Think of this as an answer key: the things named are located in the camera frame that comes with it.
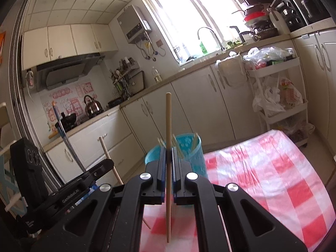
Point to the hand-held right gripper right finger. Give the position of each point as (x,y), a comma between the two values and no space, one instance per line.
(176,168)

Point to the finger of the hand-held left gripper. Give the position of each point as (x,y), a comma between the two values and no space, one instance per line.
(103,168)

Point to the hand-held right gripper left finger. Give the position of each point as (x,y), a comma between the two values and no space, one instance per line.
(162,168)

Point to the long wooden chopstick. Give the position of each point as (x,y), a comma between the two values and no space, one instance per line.
(168,115)
(107,152)

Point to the teal plastic basket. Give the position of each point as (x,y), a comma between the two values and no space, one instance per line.
(195,164)

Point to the set of wooden chopsticks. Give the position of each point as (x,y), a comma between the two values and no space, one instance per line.
(178,148)

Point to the cream stove counter cabinets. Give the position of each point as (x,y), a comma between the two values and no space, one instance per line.
(115,136)

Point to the metal mop pole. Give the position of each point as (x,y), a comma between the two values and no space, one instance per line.
(69,141)

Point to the black wok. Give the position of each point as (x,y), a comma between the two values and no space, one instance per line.
(67,120)

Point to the steel kettle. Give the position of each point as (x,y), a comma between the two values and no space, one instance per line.
(93,107)

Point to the cream sink counter cabinets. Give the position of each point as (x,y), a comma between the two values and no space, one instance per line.
(194,102)

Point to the red checked tablecloth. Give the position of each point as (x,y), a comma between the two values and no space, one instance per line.
(262,176)

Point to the clear plastic bottle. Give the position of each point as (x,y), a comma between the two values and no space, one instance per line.
(157,76)

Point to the steel range hood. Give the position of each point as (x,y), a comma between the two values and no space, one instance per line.
(65,71)

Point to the white hanging bag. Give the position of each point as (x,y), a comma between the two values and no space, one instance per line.
(231,71)

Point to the white plastic bag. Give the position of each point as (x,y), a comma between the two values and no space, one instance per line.
(270,97)

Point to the green bottle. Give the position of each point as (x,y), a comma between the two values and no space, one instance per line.
(203,48)

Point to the chrome sink faucet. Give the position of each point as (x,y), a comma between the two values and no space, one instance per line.
(218,38)

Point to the white trolley cart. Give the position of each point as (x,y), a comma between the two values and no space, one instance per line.
(302,107)

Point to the clear plastic bag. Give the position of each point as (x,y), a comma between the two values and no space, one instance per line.
(267,55)

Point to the black electric kettle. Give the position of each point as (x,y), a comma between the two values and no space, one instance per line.
(242,35)

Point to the kitchen window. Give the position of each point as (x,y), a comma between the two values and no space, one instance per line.
(194,13)

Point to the stack of pots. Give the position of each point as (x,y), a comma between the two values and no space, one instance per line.
(256,22)

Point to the cream cabinets with drawers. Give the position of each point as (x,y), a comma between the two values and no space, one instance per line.
(317,65)

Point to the white thermos jug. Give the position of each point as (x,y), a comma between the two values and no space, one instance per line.
(279,22)

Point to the pink wall stickers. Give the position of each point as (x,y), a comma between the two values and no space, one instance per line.
(68,99)

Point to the wall utensil rack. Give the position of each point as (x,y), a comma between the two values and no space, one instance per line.
(128,81)

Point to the cream wall cabinets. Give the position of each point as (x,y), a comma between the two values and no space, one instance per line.
(68,40)

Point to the orange wall poster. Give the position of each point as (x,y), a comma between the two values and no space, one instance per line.
(2,47)

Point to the grey wall water heater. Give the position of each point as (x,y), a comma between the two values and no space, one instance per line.
(134,25)

